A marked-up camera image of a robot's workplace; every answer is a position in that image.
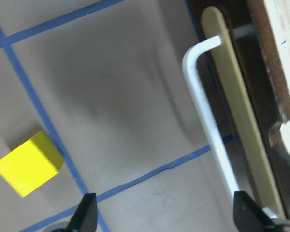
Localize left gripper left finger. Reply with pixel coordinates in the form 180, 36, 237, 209
65, 193, 98, 232

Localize yellow cube block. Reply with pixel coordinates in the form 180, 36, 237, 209
0, 131, 65, 198

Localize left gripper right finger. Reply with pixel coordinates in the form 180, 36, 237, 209
233, 191, 276, 232

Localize wooden drawer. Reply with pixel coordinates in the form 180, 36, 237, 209
187, 0, 290, 219

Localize white drawer handle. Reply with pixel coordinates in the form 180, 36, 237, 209
182, 35, 239, 200

